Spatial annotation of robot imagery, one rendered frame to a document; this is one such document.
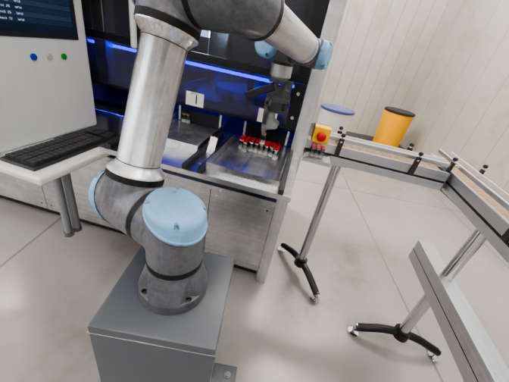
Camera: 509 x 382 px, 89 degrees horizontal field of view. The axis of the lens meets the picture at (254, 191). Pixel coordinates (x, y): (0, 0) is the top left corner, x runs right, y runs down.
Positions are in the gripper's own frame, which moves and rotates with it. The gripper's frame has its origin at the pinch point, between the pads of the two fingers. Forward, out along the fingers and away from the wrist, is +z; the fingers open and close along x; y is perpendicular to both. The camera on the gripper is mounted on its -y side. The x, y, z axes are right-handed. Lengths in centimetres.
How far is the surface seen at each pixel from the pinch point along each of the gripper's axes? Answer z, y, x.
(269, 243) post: 67, 14, 16
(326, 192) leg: 34, 37, 30
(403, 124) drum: 43, 165, 336
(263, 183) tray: 10.5, 6.8, -22.0
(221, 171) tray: 10.5, -8.4, -22.0
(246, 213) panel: 51, -2, 15
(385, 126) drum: 52, 143, 343
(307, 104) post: -10.5, 14.4, 15.7
